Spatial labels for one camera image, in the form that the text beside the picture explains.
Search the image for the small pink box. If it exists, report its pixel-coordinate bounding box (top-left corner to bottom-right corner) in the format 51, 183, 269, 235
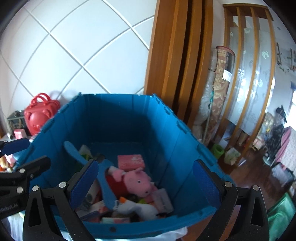
14, 128, 27, 140

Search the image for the dark gift box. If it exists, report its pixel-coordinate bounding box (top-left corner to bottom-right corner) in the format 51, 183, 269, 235
7, 110, 30, 136

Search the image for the red bear handbag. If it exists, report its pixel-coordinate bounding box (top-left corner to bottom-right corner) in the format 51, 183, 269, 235
24, 93, 61, 136

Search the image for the pink pig plush red dress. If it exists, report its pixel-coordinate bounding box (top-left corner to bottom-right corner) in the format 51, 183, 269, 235
106, 166, 157, 198

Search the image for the pink tissue pack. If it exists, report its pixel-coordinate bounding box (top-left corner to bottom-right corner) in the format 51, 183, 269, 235
117, 155, 145, 172

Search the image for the white duck plush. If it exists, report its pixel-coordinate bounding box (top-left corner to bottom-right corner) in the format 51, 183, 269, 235
113, 197, 159, 221

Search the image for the rolled patterned carpet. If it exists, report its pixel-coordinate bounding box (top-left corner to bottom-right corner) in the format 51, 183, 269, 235
192, 46, 235, 145

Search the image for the blue plastic storage crate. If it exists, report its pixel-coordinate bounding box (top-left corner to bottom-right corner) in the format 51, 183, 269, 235
18, 94, 230, 239

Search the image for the wooden slat partition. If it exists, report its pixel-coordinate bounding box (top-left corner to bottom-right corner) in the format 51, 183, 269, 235
215, 3, 276, 165

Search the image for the wooden door frame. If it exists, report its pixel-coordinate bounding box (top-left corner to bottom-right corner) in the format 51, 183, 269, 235
144, 0, 214, 128

